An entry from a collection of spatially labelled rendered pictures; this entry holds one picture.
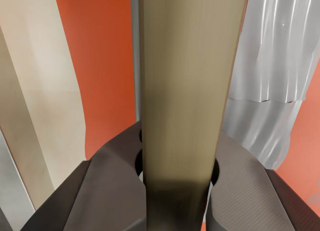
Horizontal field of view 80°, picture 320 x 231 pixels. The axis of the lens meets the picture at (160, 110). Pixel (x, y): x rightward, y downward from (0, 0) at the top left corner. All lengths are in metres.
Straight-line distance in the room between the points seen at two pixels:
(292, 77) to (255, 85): 0.03
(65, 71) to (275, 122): 0.19
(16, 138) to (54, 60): 0.08
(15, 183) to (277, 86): 0.25
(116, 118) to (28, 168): 0.10
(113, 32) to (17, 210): 0.21
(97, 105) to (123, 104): 0.03
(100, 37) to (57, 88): 0.06
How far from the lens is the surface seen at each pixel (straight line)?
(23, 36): 0.20
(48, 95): 0.21
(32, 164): 0.24
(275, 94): 0.19
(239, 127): 0.20
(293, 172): 0.26
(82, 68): 0.18
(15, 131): 0.22
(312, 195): 0.30
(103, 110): 0.19
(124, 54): 0.17
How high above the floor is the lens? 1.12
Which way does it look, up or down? 62 degrees down
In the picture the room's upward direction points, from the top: 175 degrees counter-clockwise
